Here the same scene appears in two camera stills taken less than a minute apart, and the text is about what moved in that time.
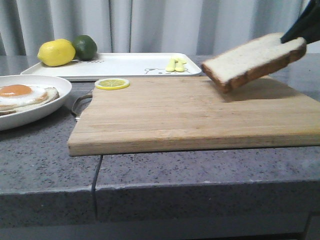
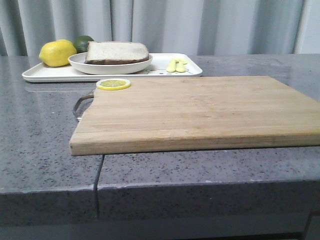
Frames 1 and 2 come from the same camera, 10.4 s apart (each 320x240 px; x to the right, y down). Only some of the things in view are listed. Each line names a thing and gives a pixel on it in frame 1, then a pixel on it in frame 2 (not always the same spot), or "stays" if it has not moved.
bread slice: [253, 59] → [108, 52]
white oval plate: [26, 118] → [77, 61]
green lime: [86, 47] stays
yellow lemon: [56, 52] stays
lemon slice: [111, 83] stays
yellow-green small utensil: [172, 67] stays
